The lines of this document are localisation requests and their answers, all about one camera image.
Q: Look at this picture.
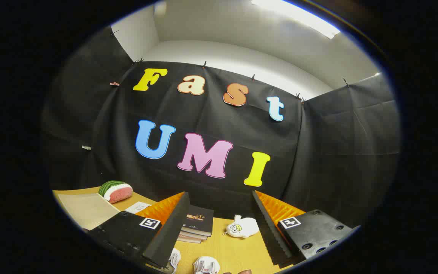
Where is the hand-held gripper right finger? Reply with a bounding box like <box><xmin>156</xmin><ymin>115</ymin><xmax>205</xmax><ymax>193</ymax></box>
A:
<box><xmin>252</xmin><ymin>190</ymin><xmax>360</xmax><ymax>267</ymax></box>

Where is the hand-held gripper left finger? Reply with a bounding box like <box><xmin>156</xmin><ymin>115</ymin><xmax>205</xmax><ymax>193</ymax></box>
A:
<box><xmin>88</xmin><ymin>191</ymin><xmax>191</xmax><ymax>271</ymax></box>

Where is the white canvas shoe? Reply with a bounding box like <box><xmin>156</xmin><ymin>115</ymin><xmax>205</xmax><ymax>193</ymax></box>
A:
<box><xmin>193</xmin><ymin>256</ymin><xmax>220</xmax><ymax>274</ymax></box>
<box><xmin>168</xmin><ymin>248</ymin><xmax>181</xmax><ymax>272</ymax></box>

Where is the beige fabric storage box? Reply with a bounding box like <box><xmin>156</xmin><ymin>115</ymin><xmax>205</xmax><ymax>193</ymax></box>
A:
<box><xmin>57</xmin><ymin>192</ymin><xmax>121</xmax><ymax>231</ymax></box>

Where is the brown cover book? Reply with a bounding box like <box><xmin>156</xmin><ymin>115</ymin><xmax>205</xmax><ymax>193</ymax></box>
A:
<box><xmin>177</xmin><ymin>234</ymin><xmax>203</xmax><ymax>244</ymax></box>

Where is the thick book with dark spine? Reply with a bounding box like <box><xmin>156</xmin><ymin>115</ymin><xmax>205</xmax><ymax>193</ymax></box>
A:
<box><xmin>181</xmin><ymin>229</ymin><xmax>208</xmax><ymax>241</ymax></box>

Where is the white cartoon face plush toy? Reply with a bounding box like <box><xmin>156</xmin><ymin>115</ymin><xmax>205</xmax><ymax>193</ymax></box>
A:
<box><xmin>225</xmin><ymin>215</ymin><xmax>260</xmax><ymax>239</ymax></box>

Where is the dark cover book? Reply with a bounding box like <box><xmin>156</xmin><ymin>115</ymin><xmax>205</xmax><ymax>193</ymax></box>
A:
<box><xmin>183</xmin><ymin>205</ymin><xmax>214</xmax><ymax>237</ymax></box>

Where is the white portrait cover book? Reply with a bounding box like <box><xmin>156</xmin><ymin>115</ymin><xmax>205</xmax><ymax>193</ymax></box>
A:
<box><xmin>125</xmin><ymin>202</ymin><xmax>152</xmax><ymax>214</ymax></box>

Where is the watermelon slice plush toy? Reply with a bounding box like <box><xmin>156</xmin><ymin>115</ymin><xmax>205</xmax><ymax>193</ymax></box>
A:
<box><xmin>98</xmin><ymin>180</ymin><xmax>133</xmax><ymax>204</ymax></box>

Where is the ceiling light panel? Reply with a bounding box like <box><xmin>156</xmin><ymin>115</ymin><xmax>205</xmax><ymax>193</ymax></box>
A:
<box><xmin>251</xmin><ymin>0</ymin><xmax>340</xmax><ymax>40</ymax></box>

